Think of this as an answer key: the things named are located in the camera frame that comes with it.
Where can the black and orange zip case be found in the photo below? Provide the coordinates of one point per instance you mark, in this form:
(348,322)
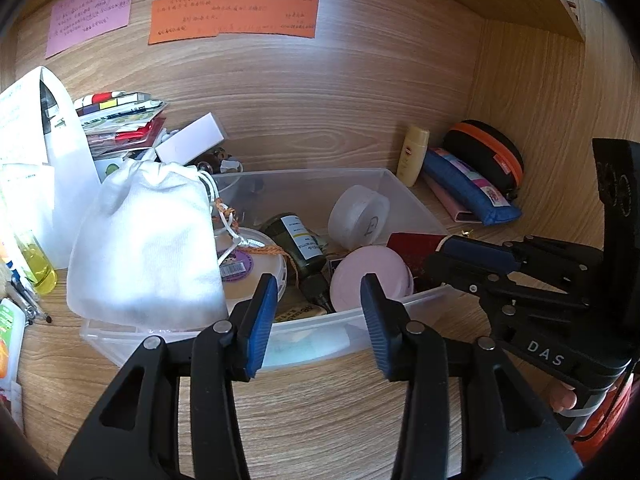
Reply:
(480,147)

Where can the white round jar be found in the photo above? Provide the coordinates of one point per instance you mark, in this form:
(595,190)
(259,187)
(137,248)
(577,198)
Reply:
(357,217)

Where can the pink wallet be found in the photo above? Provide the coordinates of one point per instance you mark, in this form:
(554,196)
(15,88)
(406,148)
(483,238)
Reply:
(450,205)

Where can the white tube with orange label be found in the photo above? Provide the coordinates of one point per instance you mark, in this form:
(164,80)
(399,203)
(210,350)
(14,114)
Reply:
(10,340)

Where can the stack of cards and packets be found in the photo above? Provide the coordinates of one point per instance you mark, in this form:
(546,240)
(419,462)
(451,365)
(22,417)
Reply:
(120,120)

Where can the cartoon sticker sheet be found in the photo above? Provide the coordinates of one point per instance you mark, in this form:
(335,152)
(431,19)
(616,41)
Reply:
(109,167)

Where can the orange sticky note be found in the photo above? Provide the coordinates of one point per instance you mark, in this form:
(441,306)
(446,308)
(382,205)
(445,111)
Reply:
(235,17)

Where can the clear plastic storage box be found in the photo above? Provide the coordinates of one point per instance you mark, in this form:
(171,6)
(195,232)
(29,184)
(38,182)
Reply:
(310,345)

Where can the wooden desktop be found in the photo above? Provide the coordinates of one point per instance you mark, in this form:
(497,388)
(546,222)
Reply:
(320,410)

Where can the red pouch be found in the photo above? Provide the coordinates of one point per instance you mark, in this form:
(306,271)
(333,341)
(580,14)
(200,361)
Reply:
(412,250)

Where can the small white box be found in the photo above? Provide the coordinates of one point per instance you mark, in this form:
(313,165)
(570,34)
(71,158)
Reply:
(192,140)

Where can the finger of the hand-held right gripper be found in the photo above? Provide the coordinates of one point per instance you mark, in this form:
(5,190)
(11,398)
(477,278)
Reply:
(480,252)
(455,272)

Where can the white folded paper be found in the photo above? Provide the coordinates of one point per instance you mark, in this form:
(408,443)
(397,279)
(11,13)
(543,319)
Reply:
(70,185)

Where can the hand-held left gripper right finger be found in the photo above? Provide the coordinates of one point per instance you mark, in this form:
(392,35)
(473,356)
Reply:
(377,320)

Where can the blue patchwork pencil case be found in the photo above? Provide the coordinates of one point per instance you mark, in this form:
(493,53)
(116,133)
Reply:
(465,185)

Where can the small yellow bottle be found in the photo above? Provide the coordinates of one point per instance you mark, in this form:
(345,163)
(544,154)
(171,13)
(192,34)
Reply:
(414,157)

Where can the pink round case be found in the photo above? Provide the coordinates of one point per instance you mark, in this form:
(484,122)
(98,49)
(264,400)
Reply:
(350,280)

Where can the ceramic bowl with beads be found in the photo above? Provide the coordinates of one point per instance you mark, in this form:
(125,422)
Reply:
(227,183)

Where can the yellow spray bottle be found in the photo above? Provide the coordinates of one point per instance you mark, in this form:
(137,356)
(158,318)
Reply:
(37,270)

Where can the person's right hand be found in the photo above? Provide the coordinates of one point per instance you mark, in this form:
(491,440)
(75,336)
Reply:
(562,396)

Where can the printed white paper sheet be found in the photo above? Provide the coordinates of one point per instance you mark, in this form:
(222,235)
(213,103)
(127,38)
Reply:
(20,160)

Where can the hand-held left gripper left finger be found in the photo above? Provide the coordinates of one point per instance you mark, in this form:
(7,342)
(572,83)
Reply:
(262,320)

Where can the green glass bottle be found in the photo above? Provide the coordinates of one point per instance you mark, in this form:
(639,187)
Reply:
(295,245)

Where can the cream lidded plastic tub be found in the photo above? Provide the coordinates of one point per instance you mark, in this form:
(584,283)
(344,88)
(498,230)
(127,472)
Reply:
(260,265)

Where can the pink sticky note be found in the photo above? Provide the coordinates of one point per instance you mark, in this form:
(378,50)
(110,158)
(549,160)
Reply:
(90,12)

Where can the small brown printed box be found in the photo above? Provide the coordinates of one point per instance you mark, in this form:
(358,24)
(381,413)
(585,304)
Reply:
(300,312)

